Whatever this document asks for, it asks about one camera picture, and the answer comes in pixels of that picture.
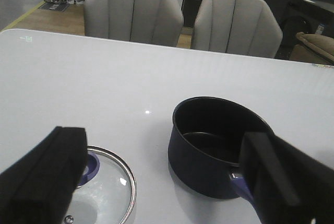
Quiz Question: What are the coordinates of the left grey upholstered chair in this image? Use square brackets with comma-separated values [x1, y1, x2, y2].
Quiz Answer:
[83, 0, 184, 47]

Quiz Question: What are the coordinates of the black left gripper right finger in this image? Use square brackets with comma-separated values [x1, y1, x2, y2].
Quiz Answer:
[239, 132, 333, 223]

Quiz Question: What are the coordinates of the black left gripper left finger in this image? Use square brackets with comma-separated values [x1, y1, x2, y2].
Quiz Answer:
[1, 126, 88, 223]

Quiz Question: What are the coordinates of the beige cushion seat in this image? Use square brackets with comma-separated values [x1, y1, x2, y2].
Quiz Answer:
[289, 32, 333, 66]

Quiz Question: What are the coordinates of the glass lid blue knob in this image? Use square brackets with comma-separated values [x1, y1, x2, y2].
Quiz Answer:
[61, 146, 137, 223]

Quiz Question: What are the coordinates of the dark blue saucepan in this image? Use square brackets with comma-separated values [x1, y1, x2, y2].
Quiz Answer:
[168, 97, 273, 200]

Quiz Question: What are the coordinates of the right grey upholstered chair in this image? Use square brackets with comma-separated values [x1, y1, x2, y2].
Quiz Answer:
[190, 0, 283, 58]

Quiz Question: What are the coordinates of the grey upholstered chair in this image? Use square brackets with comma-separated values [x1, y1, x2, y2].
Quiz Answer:
[83, 0, 184, 47]
[190, 0, 283, 58]

